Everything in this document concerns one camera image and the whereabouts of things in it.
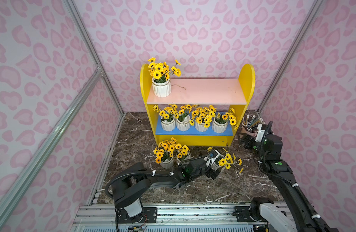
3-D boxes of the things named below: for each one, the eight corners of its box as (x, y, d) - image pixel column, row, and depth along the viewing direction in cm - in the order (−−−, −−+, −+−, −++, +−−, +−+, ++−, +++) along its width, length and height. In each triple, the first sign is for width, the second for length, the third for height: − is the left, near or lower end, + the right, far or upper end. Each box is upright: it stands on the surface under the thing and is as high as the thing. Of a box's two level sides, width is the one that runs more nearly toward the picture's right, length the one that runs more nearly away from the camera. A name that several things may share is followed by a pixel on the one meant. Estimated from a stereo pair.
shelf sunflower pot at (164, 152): (157, 169, 90) (152, 158, 78) (159, 148, 100) (156, 135, 88) (175, 169, 90) (173, 158, 78) (176, 147, 100) (174, 134, 88)
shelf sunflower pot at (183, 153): (175, 161, 93) (173, 149, 80) (181, 154, 96) (180, 141, 83) (183, 167, 90) (183, 155, 78) (189, 160, 93) (190, 147, 81)
